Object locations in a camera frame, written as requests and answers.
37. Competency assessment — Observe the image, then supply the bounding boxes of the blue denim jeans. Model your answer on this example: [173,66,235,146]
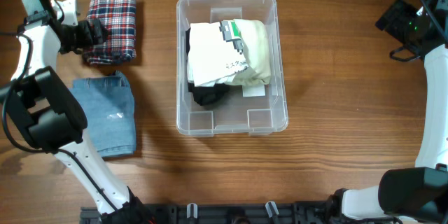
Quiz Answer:
[70,71,137,158]

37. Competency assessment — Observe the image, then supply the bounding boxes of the cream cloth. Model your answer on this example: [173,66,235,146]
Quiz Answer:
[225,19,272,86]

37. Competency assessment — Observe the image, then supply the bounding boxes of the red navy plaid cloth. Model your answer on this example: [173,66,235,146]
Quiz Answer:
[83,0,137,65]

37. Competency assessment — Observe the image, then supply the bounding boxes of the clear plastic storage container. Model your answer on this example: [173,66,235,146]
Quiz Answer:
[176,0,288,137]

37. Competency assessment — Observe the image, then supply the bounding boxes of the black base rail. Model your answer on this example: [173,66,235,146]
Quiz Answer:
[79,201,390,224]

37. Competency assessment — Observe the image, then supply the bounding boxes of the black garment with tape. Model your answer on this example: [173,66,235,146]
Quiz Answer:
[185,23,230,106]

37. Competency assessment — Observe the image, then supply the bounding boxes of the right black cable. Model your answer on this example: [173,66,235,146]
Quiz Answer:
[388,0,448,63]

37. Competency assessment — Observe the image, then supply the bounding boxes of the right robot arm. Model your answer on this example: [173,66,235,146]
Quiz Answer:
[324,0,447,223]

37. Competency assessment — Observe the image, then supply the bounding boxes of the white label in container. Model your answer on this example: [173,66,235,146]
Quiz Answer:
[242,84,266,97]

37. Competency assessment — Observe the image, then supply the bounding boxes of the white printed shirt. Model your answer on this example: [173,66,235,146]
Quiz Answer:
[188,20,249,86]

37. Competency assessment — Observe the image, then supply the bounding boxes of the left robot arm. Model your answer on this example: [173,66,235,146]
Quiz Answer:
[1,0,155,223]

